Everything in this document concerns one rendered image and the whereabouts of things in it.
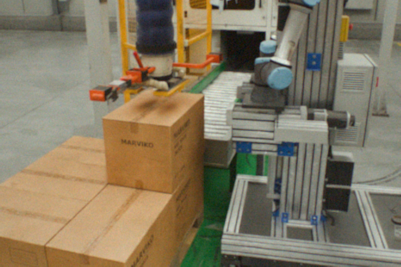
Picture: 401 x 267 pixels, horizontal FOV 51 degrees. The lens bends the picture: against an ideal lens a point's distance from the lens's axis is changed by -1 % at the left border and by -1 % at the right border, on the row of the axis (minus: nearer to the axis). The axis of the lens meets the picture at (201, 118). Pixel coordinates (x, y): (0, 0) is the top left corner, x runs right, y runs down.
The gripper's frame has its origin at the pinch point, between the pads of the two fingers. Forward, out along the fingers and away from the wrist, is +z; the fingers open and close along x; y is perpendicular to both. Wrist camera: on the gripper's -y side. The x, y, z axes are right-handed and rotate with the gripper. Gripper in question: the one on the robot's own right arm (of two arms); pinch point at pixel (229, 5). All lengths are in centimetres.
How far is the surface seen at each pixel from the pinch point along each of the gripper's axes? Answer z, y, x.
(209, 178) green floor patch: 148, -27, 18
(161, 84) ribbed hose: 35, 11, -84
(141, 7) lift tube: -4, -5, -80
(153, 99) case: 53, -14, -63
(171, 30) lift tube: 9, 6, -68
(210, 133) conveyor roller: 93, -8, -9
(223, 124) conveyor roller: 95, -13, 16
